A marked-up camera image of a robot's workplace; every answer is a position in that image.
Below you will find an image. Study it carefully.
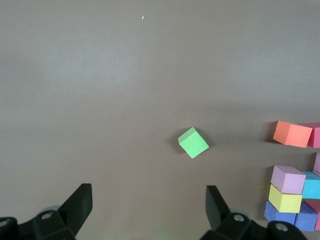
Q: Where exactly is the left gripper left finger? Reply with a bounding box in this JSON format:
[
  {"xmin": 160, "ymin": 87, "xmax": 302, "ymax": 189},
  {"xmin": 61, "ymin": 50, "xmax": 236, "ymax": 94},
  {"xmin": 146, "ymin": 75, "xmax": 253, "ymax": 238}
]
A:
[{"xmin": 17, "ymin": 183, "xmax": 93, "ymax": 240}]

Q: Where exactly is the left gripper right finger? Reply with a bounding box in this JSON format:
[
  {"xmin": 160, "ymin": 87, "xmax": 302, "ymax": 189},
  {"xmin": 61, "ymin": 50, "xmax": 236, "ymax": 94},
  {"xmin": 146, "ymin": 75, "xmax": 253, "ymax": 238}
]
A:
[{"xmin": 201, "ymin": 185, "xmax": 308, "ymax": 240}]

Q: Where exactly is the purple foam cube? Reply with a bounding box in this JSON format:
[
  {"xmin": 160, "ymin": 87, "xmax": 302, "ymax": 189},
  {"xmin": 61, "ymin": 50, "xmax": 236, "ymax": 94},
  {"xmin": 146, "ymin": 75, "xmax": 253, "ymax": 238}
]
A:
[
  {"xmin": 264, "ymin": 200, "xmax": 298, "ymax": 226},
  {"xmin": 294, "ymin": 201, "xmax": 319, "ymax": 232}
]

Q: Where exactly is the yellow foam cube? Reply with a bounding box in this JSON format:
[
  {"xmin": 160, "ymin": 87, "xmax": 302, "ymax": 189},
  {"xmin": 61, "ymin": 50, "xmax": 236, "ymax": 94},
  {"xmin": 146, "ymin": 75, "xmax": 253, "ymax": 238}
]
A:
[{"xmin": 268, "ymin": 184, "xmax": 303, "ymax": 214}]

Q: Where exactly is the pink foam cube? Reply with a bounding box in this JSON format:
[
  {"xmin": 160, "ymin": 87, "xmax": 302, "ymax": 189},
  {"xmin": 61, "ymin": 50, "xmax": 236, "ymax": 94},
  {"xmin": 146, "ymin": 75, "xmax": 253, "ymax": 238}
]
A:
[
  {"xmin": 270, "ymin": 165, "xmax": 307, "ymax": 195},
  {"xmin": 312, "ymin": 151, "xmax": 320, "ymax": 176}
]

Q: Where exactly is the blue foam cube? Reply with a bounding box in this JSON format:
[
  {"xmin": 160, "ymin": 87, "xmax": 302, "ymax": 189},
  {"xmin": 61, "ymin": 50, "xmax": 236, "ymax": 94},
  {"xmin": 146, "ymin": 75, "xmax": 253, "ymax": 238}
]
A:
[{"xmin": 299, "ymin": 170, "xmax": 320, "ymax": 200}]

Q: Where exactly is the red foam cube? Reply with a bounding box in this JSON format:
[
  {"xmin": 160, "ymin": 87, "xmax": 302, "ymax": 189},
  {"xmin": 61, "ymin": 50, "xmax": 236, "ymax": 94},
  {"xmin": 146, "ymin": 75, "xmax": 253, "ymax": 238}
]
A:
[
  {"xmin": 304, "ymin": 200, "xmax": 320, "ymax": 231},
  {"xmin": 299, "ymin": 122, "xmax": 320, "ymax": 149}
]

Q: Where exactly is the orange foam cube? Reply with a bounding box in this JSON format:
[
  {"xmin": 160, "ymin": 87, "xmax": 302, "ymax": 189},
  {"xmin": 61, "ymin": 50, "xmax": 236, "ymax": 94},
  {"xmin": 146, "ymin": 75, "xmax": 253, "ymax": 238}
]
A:
[{"xmin": 272, "ymin": 120, "xmax": 314, "ymax": 149}]

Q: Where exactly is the green foam cube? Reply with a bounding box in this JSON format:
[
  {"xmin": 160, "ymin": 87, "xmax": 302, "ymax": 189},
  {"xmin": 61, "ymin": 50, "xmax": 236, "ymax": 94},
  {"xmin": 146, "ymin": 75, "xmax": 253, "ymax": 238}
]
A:
[{"xmin": 177, "ymin": 126, "xmax": 210, "ymax": 160}]

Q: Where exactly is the brown table cover sheet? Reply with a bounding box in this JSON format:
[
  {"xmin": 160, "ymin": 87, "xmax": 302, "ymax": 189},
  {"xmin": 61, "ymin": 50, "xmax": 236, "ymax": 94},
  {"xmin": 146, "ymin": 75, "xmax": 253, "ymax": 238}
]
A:
[{"xmin": 0, "ymin": 0, "xmax": 320, "ymax": 240}]

